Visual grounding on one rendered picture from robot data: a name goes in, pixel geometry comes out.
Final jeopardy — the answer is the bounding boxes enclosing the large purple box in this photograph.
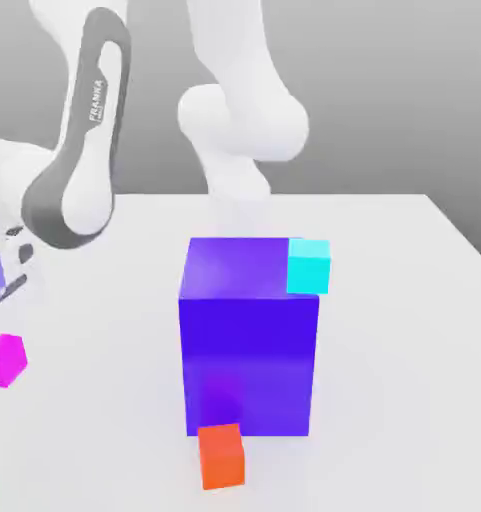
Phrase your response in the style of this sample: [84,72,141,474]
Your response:
[178,236,320,438]

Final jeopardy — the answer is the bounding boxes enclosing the small magenta cube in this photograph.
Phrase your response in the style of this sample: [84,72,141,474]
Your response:
[0,333,29,389]

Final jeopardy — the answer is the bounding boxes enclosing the small cyan cube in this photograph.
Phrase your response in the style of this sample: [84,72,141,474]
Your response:
[286,238,332,296]

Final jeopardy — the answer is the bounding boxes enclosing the small orange cube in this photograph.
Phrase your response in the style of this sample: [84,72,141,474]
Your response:
[197,422,246,491]

